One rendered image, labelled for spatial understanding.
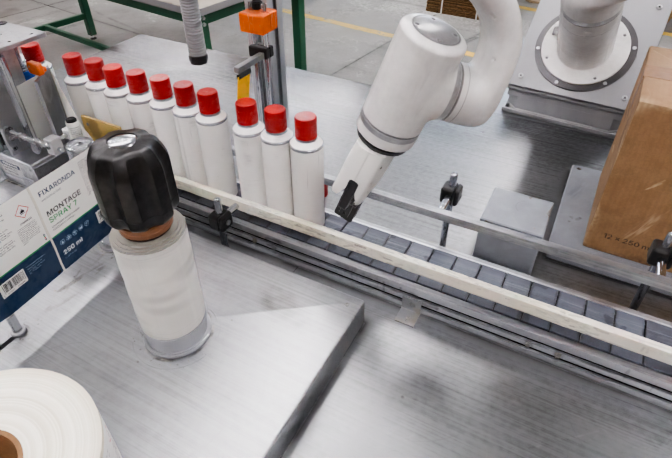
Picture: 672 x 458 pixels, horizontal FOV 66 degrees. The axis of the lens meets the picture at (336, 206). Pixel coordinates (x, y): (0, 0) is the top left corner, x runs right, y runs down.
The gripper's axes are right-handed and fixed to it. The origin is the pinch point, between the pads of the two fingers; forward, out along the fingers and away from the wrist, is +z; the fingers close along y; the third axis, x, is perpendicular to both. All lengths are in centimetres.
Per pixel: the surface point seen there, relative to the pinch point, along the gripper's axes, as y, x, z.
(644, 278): -2.8, 38.6, -15.6
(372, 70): -252, -68, 126
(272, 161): 2.6, -13.4, -1.9
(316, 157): 1.0, -7.5, -6.1
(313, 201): 1.7, -5.1, 1.5
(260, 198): 1.9, -13.8, 7.8
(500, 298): 4.2, 25.4, -5.3
